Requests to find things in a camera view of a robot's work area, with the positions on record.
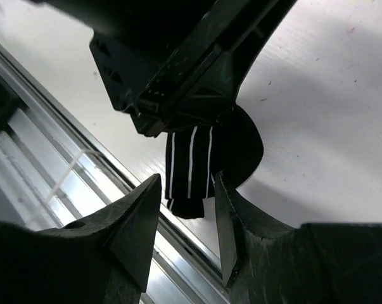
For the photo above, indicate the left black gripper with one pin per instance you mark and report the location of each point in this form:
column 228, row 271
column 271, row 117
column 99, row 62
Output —
column 132, row 41

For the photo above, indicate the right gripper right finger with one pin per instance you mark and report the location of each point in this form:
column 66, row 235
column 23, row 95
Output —
column 266, row 261

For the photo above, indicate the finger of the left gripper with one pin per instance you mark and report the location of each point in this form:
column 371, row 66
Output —
column 200, row 80

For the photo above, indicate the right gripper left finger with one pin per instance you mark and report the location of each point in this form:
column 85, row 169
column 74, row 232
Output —
column 102, row 258

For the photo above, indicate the black white striped sock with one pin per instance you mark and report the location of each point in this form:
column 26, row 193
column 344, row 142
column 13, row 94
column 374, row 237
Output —
column 194, row 156

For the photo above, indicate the aluminium front rail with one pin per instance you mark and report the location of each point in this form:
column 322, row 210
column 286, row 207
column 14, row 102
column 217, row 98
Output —
column 54, row 172

